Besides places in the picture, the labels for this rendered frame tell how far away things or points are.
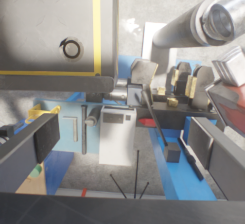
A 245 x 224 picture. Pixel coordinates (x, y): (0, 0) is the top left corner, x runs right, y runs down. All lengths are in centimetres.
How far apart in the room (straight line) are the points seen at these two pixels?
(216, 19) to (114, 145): 93
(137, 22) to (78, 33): 199
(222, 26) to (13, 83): 74
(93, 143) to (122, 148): 26
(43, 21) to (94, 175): 276
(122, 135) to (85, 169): 180
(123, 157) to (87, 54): 105
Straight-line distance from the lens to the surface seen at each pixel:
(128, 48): 227
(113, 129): 120
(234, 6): 72
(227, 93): 38
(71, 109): 134
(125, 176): 294
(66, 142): 147
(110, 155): 130
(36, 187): 202
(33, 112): 127
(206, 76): 140
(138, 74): 128
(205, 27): 84
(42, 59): 35
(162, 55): 216
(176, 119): 133
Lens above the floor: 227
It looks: 74 degrees down
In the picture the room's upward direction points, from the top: 174 degrees counter-clockwise
